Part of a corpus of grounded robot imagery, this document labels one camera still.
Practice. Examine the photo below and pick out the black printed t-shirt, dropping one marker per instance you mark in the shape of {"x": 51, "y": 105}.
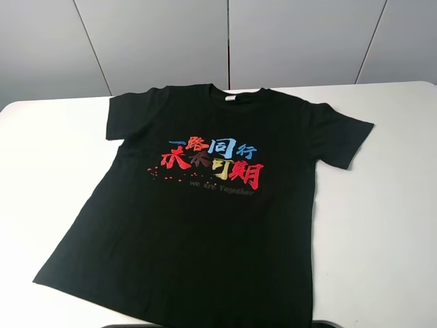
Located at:
{"x": 205, "y": 217}

